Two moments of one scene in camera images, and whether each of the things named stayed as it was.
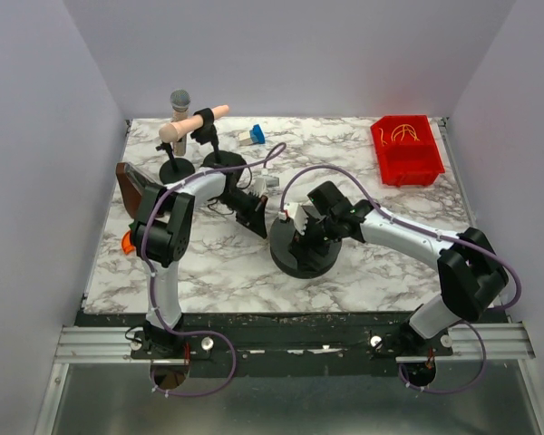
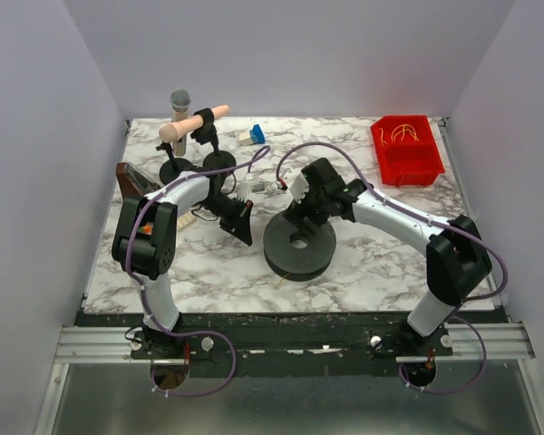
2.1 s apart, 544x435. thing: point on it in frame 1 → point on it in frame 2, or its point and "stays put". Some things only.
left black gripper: (254, 214) → (235, 217)
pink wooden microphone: (170, 132) stays put
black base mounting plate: (267, 345) stays put
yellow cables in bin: (398, 130) stays put
